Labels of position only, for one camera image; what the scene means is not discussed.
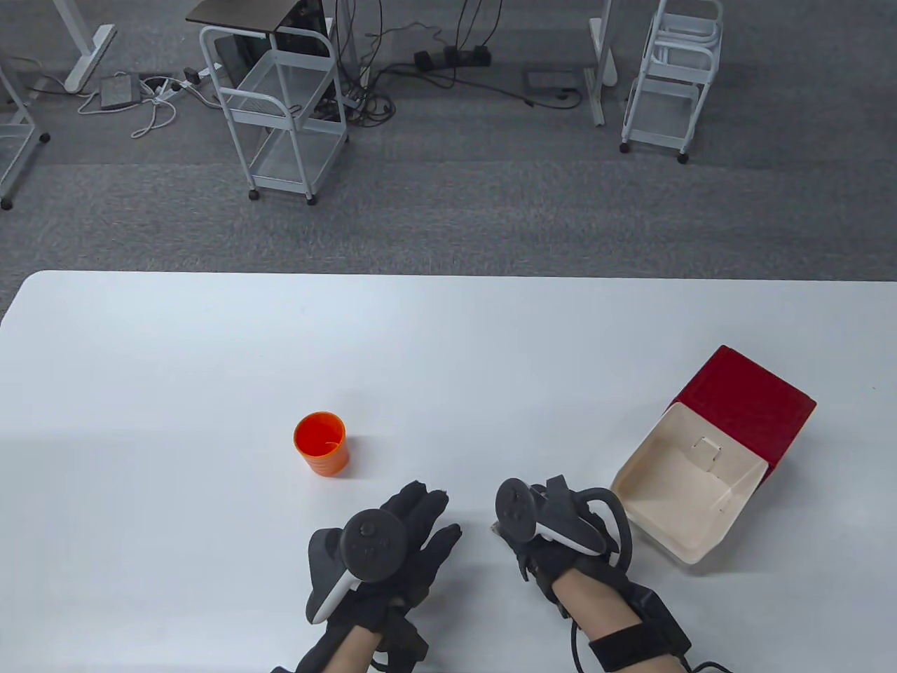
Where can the person's right hand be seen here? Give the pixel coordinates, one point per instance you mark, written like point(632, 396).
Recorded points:
point(550, 561)

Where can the person's left hand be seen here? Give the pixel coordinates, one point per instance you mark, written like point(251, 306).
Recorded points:
point(427, 554)

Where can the orange cup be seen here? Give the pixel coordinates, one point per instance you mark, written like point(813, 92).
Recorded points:
point(326, 459)

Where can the red tea bag box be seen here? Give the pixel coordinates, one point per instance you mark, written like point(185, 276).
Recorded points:
point(750, 406)

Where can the person's left forearm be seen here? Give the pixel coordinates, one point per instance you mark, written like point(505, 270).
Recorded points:
point(354, 655)

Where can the person's right forearm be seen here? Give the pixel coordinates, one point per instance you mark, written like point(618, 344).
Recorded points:
point(596, 603)

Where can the grey flat box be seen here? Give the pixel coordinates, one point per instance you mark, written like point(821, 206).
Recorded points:
point(119, 91)

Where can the black left hand controller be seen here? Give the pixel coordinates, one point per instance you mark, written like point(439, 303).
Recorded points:
point(371, 547)

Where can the grey floor plate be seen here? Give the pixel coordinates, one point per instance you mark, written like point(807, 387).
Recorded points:
point(550, 80)

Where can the white desk leg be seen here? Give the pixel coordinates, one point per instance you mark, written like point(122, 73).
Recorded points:
point(80, 70)
point(606, 70)

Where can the black power strip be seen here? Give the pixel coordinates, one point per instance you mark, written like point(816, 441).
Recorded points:
point(455, 57)

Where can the white power strip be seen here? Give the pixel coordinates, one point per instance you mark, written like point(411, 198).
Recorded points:
point(186, 83)

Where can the black computer tower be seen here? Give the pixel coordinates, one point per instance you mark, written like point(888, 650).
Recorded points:
point(308, 21)

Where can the dark wooden desk board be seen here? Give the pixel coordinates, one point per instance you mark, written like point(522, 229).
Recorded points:
point(238, 12)

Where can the black left wrist mount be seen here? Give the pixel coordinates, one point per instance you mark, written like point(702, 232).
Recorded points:
point(406, 638)

